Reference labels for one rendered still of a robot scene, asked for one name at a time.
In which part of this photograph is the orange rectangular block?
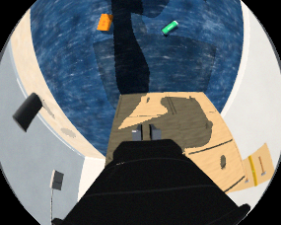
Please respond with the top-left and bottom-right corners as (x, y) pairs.
(98, 14), (113, 31)

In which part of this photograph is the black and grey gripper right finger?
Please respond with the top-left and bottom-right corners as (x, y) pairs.
(149, 124), (162, 140)

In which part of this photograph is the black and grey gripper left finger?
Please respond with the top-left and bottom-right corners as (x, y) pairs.
(132, 124), (143, 141)

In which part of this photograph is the small wooden chest of drawers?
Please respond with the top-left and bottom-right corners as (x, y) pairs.
(105, 92), (246, 194)

